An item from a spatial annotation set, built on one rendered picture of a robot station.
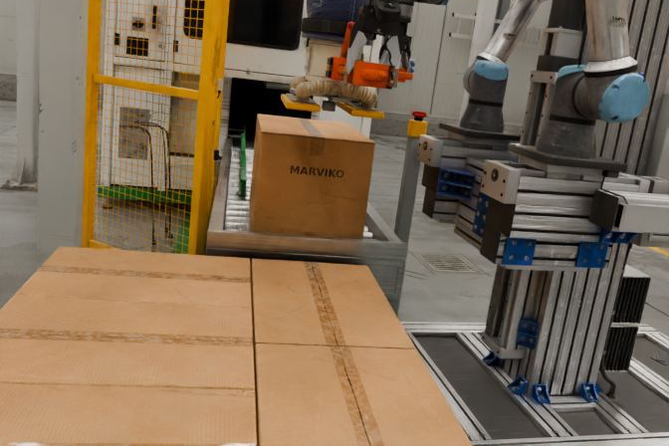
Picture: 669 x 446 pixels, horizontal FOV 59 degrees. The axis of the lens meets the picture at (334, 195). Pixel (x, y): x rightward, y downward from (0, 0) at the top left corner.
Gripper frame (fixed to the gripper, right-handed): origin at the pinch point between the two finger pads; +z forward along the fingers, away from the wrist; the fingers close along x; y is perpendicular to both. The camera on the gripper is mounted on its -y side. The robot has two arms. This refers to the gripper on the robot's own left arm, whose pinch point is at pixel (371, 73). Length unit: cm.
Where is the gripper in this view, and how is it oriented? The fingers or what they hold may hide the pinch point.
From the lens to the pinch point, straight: 131.3
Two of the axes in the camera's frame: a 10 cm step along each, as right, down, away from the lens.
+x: -9.9, -0.9, -1.4
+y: -1.2, -2.3, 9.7
